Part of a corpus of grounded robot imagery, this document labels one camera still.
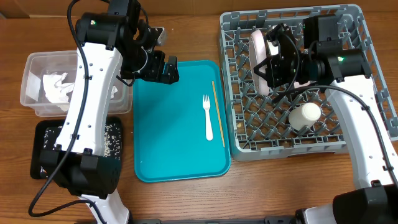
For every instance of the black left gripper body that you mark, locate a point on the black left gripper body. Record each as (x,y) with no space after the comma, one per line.
(146,65)

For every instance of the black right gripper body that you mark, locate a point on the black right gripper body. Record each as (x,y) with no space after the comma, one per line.
(298,70)

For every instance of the large pink plate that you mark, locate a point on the large pink plate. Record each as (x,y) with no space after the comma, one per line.
(257,53)

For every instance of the small pink plate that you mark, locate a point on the small pink plate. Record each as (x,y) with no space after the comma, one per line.
(298,85)

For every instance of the white bowl with peanuts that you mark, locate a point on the white bowl with peanuts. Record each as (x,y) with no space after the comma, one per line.
(273,49)

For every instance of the white plastic fork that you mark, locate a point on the white plastic fork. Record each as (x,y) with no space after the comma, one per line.
(206,107)

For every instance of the white cup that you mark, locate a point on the white cup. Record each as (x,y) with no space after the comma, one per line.
(305,115)

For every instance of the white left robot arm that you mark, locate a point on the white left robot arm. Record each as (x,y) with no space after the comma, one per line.
(116,45)

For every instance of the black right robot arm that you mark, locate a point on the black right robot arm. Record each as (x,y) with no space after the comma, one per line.
(345,77)

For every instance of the grey dishwasher rack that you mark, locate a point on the grey dishwasher rack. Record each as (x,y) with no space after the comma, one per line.
(258,125)

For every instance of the wooden chopstick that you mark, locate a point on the wooden chopstick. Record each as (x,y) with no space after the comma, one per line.
(218,113)

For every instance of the teal plastic tray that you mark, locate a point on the teal plastic tray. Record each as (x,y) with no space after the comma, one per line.
(169,126)

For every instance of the spilled rice and peanuts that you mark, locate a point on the spilled rice and peanuts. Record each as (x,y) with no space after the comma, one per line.
(113,139)

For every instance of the clear plastic bin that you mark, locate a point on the clear plastic bin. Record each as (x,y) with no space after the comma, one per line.
(31,87)

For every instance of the black tray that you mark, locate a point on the black tray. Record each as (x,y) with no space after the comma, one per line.
(36,170)

